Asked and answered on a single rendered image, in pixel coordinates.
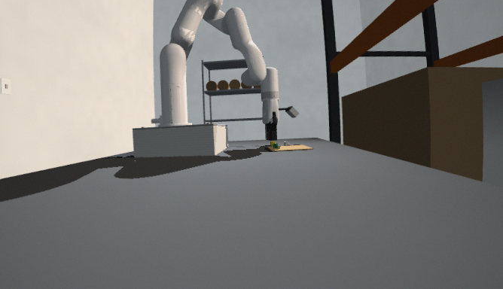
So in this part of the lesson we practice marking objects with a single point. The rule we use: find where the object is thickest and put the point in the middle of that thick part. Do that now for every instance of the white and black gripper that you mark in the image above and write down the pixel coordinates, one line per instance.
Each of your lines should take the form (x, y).
(270, 113)

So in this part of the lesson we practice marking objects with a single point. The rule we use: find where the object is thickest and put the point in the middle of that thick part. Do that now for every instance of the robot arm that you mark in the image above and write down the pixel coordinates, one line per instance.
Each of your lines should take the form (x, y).
(173, 57)

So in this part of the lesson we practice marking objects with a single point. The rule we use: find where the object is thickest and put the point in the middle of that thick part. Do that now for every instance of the tan square mat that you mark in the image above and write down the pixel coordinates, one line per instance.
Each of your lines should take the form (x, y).
(290, 148)

